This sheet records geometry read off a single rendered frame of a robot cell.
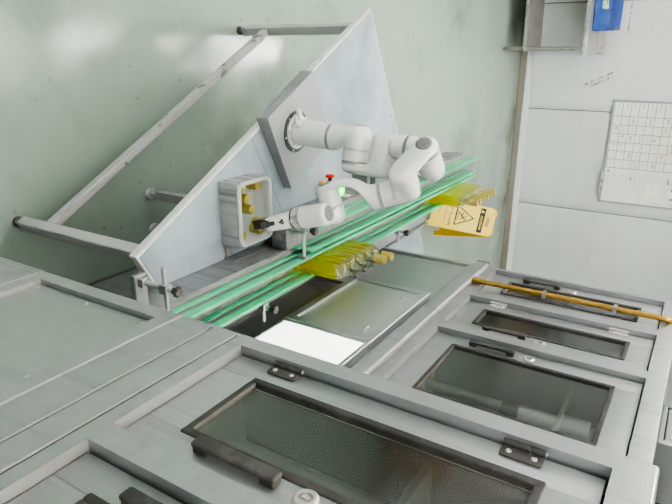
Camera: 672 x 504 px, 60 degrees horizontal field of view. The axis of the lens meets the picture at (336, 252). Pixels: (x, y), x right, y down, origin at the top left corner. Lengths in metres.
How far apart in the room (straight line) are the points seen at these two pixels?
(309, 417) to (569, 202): 7.12
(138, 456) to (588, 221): 7.35
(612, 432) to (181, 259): 1.33
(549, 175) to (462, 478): 7.16
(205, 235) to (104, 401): 1.07
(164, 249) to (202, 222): 0.17
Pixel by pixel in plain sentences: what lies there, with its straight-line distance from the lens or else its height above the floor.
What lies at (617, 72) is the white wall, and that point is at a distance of 7.67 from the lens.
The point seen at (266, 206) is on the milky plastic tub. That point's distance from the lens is 2.10.
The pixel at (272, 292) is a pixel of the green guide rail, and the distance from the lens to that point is 2.02.
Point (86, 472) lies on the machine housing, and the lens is 0.92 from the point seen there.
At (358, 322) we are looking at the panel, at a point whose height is 1.21.
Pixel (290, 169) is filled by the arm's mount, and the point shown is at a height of 0.79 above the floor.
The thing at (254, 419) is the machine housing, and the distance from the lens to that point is 0.96.
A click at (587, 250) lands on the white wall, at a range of 8.03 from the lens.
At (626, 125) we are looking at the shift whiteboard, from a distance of 7.67.
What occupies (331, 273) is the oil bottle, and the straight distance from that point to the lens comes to 2.10.
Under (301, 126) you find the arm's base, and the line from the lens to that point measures 2.19.
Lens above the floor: 2.11
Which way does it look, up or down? 30 degrees down
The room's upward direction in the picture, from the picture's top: 102 degrees clockwise
